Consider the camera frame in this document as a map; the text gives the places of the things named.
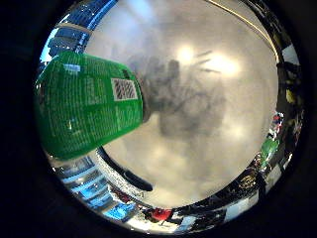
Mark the green label spray bottle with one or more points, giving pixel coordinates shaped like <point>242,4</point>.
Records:
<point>89,102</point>

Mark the person in red shirt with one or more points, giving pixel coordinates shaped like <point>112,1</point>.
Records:
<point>161,214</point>

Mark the green bag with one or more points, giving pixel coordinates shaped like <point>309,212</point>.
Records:
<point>269,149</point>

